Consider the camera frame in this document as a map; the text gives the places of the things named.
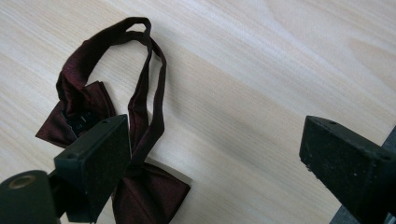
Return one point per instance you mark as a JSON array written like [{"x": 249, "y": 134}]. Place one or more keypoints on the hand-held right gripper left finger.
[{"x": 93, "y": 168}]

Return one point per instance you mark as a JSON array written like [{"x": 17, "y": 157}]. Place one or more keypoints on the dark red bow tie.
[{"x": 77, "y": 68}]

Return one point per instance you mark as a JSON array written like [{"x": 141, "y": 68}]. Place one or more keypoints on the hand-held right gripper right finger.
[{"x": 348, "y": 165}]

